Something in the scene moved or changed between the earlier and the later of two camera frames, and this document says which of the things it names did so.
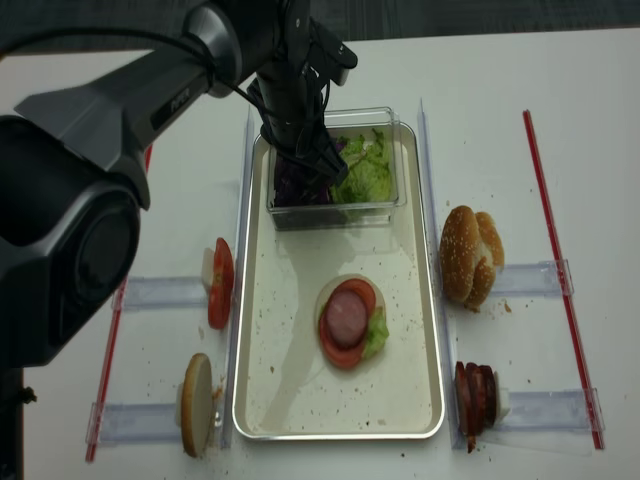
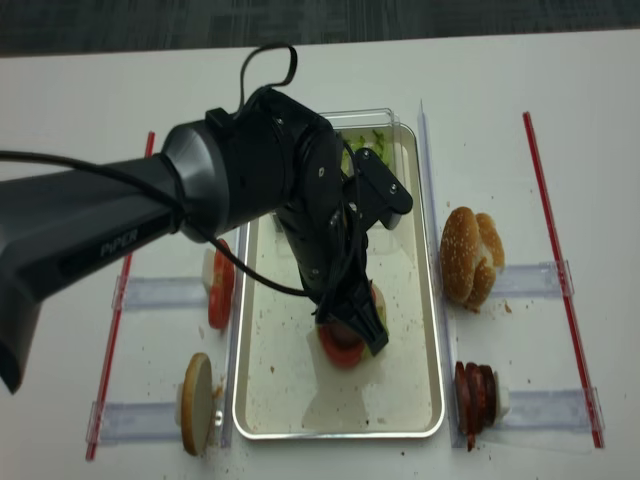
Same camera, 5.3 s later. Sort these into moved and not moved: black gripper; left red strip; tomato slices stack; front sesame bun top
Moved: black gripper
Not moved: tomato slices stack; front sesame bun top; left red strip
